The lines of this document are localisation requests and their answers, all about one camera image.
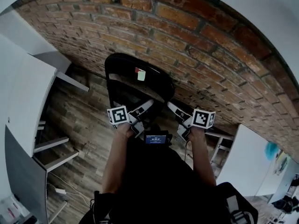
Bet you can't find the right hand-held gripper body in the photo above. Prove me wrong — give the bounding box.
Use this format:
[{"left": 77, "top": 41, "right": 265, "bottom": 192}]
[{"left": 177, "top": 108, "right": 216, "bottom": 141}]

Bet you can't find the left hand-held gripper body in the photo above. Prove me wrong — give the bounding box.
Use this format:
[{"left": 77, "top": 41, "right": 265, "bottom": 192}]
[{"left": 107, "top": 105, "right": 145, "bottom": 139}]

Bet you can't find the black folding chair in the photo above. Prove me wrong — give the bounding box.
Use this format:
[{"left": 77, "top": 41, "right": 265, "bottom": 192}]
[{"left": 104, "top": 52, "right": 176, "bottom": 126}]

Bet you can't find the person's right forearm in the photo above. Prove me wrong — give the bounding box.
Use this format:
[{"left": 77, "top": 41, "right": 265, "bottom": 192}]
[{"left": 186, "top": 127, "right": 217, "bottom": 186}]

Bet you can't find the person's left forearm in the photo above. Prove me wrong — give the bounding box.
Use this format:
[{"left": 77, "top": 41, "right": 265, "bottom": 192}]
[{"left": 102, "top": 124, "right": 134, "bottom": 195}]

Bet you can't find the pale sticker with red tab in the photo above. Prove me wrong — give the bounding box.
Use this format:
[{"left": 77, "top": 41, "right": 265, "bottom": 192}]
[{"left": 135, "top": 67, "right": 146, "bottom": 81}]

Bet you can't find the black chest display device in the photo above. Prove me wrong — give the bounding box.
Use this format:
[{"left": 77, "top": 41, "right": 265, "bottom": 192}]
[{"left": 143, "top": 129, "right": 172, "bottom": 147}]

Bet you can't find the large white table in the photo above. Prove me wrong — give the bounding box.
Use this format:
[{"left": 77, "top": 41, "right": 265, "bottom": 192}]
[{"left": 205, "top": 124, "right": 276, "bottom": 197}]

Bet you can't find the person's black clothing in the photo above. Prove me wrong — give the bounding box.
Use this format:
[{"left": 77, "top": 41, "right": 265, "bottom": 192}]
[{"left": 79, "top": 134, "right": 259, "bottom": 224}]

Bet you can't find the turquoise cloth on table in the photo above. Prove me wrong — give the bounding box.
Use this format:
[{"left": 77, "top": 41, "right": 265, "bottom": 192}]
[{"left": 264, "top": 141, "right": 280, "bottom": 161}]

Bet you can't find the white desk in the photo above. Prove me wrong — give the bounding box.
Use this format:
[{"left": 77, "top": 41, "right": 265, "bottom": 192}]
[{"left": 6, "top": 52, "right": 91, "bottom": 172}]

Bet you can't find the heap of small items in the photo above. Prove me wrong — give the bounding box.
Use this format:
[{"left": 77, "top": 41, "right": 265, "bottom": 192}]
[{"left": 273, "top": 152, "right": 290, "bottom": 176}]

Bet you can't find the narrow white table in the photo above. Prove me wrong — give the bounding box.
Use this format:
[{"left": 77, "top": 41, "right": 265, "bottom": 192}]
[{"left": 256, "top": 148, "right": 295, "bottom": 197}]

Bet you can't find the pale blue table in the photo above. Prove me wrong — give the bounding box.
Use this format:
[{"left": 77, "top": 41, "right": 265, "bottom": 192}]
[{"left": 268, "top": 159, "right": 299, "bottom": 204}]

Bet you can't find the grey desk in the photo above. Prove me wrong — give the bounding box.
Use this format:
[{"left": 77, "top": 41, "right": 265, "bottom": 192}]
[{"left": 4, "top": 125, "right": 49, "bottom": 224}]

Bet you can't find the clear packet with red label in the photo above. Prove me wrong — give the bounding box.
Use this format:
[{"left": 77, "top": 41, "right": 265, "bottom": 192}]
[{"left": 0, "top": 196, "right": 31, "bottom": 224}]

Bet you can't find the grey buckled shoulder strap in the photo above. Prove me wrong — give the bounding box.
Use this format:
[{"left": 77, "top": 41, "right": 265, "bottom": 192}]
[{"left": 225, "top": 195, "right": 253, "bottom": 224}]

